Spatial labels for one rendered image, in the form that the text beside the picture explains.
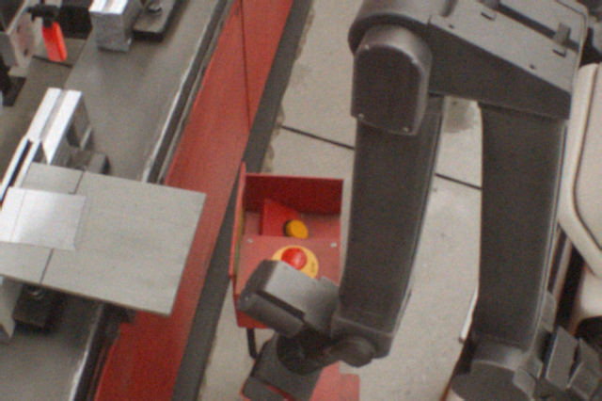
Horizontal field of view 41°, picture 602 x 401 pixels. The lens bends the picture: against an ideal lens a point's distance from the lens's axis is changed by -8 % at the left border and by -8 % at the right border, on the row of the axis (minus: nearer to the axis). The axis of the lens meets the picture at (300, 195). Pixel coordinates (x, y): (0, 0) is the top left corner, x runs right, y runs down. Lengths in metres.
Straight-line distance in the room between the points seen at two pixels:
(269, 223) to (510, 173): 0.90
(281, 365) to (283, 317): 0.11
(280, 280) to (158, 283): 0.30
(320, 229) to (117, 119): 0.38
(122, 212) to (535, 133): 0.73
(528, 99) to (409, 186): 0.15
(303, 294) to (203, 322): 1.30
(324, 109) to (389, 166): 1.95
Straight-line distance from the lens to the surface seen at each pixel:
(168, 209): 1.13
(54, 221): 1.15
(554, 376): 0.77
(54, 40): 1.09
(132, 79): 1.45
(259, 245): 1.35
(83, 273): 1.10
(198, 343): 2.09
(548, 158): 0.53
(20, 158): 1.24
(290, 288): 0.81
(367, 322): 0.75
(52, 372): 1.19
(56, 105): 1.32
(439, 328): 2.17
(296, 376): 0.93
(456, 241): 2.30
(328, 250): 1.34
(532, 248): 0.61
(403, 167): 0.57
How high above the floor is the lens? 1.94
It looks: 56 degrees down
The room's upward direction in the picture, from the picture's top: straight up
